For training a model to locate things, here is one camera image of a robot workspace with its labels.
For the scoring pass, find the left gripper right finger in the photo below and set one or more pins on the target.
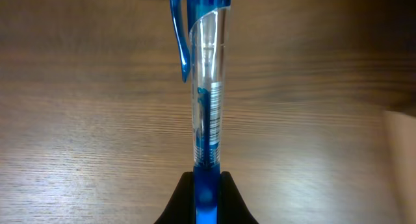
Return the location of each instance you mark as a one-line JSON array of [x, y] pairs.
[[231, 206]]

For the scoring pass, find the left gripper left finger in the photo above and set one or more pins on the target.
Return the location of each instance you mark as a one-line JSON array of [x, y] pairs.
[[181, 208]]

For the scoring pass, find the cardboard box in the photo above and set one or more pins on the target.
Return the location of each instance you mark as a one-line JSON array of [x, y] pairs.
[[401, 135]]

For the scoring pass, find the blue ballpoint pen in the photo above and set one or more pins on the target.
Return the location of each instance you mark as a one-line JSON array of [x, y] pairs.
[[201, 31]]

